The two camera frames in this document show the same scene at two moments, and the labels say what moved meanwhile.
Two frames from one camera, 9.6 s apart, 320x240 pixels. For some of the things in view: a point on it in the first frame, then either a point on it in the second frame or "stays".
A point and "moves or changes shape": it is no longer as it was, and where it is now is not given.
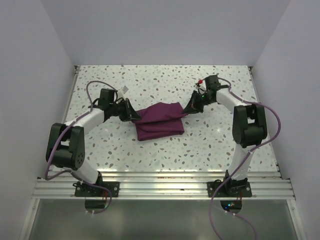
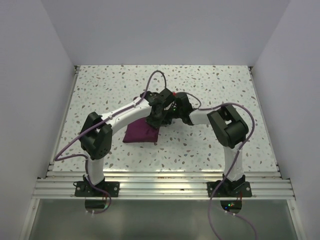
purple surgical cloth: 159,120 moves or changes shape
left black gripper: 129,112 to 157,123
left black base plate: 82,190 stays
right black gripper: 193,106 to 169,121
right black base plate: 229,189 stays
